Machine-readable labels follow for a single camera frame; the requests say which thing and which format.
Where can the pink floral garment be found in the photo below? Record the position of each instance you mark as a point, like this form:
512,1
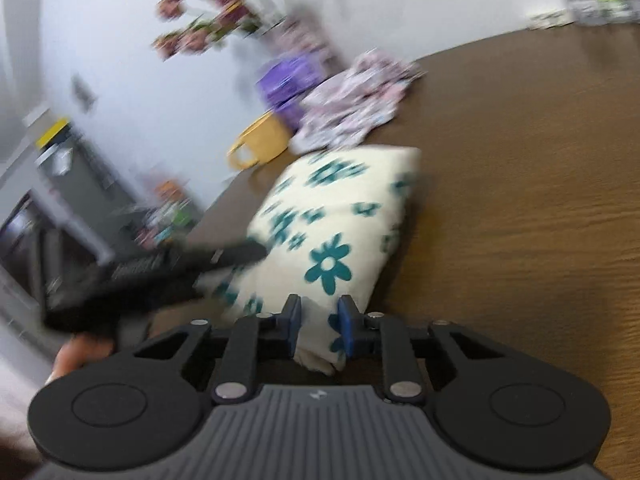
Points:
350,100

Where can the cream dress with teal flowers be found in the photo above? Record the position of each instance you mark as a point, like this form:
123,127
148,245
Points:
325,220

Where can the dark brown cabinet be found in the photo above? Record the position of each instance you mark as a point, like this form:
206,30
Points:
30,250

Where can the purple mottled vase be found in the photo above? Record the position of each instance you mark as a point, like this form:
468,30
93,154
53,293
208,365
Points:
305,40

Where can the colourful packet rack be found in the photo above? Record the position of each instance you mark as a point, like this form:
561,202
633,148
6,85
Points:
167,210

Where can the green white packet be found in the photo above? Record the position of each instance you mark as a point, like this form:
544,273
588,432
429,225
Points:
612,6

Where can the wall notice paper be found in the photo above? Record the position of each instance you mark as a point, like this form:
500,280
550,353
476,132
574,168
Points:
82,91

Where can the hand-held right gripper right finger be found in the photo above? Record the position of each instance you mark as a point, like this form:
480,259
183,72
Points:
346,324

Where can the person's left hand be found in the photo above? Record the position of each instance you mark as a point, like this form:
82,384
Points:
82,355

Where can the yellow flat item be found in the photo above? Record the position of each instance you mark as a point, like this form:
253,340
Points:
52,132

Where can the grey cabinet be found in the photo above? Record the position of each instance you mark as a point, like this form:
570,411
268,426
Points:
85,180

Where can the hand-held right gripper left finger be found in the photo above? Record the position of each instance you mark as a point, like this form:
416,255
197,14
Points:
294,322

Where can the dried rose bouquet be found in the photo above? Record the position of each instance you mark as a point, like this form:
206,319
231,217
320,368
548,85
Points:
215,10

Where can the purple tissue pack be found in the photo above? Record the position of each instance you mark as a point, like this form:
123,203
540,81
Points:
290,77
290,110

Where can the yellow mug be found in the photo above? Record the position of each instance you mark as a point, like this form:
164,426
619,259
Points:
265,142

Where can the white block row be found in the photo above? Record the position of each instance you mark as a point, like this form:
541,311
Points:
548,20

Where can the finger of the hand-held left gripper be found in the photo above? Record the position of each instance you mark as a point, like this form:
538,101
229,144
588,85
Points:
225,256

